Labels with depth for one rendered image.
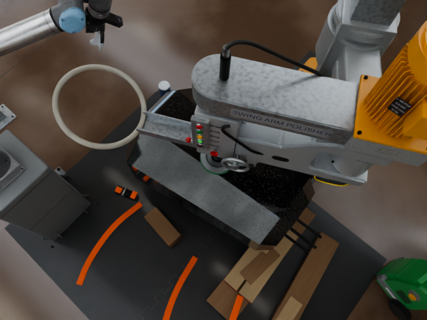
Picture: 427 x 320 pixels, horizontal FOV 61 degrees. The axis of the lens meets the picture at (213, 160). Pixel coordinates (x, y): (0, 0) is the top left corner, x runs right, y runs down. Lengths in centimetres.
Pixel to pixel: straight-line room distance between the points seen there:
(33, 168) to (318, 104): 167
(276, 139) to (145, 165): 106
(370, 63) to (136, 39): 249
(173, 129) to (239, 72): 70
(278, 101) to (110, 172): 201
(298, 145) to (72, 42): 284
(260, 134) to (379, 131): 52
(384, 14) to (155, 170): 155
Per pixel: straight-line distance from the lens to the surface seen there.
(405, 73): 125
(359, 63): 192
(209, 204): 229
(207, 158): 216
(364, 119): 145
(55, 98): 204
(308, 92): 147
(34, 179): 236
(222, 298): 276
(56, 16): 150
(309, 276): 288
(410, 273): 282
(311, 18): 410
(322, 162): 185
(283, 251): 274
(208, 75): 146
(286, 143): 165
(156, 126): 205
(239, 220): 224
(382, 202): 330
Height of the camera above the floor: 286
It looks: 68 degrees down
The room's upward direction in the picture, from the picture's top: 3 degrees clockwise
